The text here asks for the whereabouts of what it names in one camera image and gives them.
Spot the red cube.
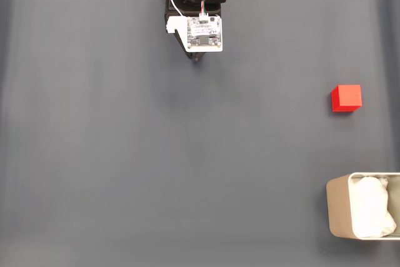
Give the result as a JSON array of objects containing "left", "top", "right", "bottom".
[{"left": 331, "top": 84, "right": 363, "bottom": 113}]

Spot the beige rectangular box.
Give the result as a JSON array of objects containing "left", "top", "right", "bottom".
[{"left": 326, "top": 171, "right": 400, "bottom": 241}]

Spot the blue-grey table mat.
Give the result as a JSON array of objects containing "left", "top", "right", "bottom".
[{"left": 0, "top": 0, "right": 400, "bottom": 267}]

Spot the white crumpled tissue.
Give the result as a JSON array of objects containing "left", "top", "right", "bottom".
[{"left": 351, "top": 176, "right": 398, "bottom": 238}]

